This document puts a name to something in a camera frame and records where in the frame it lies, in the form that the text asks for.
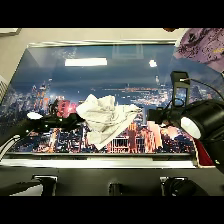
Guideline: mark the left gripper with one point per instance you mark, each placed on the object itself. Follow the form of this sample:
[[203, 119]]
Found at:
[[74, 121]]

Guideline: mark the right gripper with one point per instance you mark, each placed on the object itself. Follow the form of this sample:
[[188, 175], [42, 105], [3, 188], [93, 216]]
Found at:
[[161, 116]]

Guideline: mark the white garment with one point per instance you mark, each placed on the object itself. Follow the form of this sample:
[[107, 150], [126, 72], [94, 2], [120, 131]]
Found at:
[[105, 120]]

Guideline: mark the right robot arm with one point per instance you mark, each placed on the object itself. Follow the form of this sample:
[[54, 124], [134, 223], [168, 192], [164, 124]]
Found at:
[[208, 120]]

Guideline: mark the purple patterned garment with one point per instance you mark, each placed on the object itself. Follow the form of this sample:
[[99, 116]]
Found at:
[[203, 45]]

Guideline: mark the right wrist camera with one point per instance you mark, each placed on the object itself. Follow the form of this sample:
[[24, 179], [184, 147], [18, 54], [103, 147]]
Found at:
[[180, 85]]

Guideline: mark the silver frame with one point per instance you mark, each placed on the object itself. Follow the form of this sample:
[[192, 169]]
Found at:
[[100, 163]]

